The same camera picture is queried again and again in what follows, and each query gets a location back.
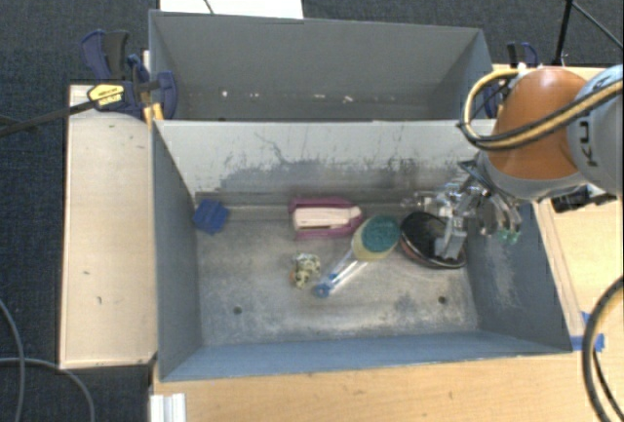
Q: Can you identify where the black round dish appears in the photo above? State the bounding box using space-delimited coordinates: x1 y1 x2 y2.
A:
399 211 469 271

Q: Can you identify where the spotted yellow toy animal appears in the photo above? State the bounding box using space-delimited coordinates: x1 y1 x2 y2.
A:
290 252 323 290

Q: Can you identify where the black cylinder on white bracket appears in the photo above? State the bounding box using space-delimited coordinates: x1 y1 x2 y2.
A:
550 185 617 213

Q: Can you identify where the purple and white stapler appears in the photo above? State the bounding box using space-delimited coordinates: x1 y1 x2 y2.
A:
288 196 365 242

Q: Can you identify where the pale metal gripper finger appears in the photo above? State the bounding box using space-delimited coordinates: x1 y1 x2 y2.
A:
434 214 466 263
401 189 444 214

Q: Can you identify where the yellow and green sponge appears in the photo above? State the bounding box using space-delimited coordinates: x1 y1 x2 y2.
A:
350 213 403 263

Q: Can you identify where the pale wood flat board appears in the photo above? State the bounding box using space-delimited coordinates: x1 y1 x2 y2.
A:
58 84 160 370

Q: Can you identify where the clear brush with blue handle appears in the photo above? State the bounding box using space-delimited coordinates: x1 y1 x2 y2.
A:
311 248 370 299

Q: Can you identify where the grey metal bin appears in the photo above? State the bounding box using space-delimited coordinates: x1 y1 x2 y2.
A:
147 9 574 384

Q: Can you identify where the blue sponge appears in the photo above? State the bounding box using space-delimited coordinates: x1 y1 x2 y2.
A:
191 198 231 237

